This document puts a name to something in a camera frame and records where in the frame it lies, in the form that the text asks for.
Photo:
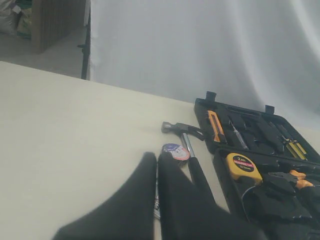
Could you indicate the white backdrop cloth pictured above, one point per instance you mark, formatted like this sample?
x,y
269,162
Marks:
x,y
252,53

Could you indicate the black backdrop stand pole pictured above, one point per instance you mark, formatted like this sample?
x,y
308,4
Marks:
x,y
86,48

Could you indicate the brown wooden cabinet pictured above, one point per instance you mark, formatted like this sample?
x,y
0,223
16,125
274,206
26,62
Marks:
x,y
53,20

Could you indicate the white sack bag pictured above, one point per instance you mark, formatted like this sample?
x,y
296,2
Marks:
x,y
9,12

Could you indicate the orange handled pliers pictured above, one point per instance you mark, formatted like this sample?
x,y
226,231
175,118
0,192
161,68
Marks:
x,y
299,179

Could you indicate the yellow black long screwdriver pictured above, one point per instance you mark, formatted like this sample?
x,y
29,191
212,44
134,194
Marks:
x,y
298,146

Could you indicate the claw hammer black grip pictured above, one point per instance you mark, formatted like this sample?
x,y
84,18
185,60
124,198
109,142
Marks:
x,y
192,155

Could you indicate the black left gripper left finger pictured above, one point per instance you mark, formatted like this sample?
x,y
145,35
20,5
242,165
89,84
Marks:
x,y
127,215

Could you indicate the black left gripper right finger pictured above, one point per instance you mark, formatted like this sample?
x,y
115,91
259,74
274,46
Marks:
x,y
188,210

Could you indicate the green printed bag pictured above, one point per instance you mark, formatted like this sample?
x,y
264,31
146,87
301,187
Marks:
x,y
24,26

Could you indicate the yellow black short screwdriver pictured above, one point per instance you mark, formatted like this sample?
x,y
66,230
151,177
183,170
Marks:
x,y
286,140

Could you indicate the clear test pen screwdriver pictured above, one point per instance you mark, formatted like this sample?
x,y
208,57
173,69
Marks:
x,y
239,136

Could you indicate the PVC insulating tape roll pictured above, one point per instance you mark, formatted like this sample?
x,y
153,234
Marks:
x,y
179,153

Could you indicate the adjustable wrench black handle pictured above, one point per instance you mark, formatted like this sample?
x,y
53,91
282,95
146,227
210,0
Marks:
x,y
156,209

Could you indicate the yellow tape measure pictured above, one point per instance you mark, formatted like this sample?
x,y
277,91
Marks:
x,y
241,166

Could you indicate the orange utility knife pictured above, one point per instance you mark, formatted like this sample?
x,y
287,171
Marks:
x,y
219,135

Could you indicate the black plastic tool case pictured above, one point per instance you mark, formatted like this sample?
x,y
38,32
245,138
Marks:
x,y
275,206

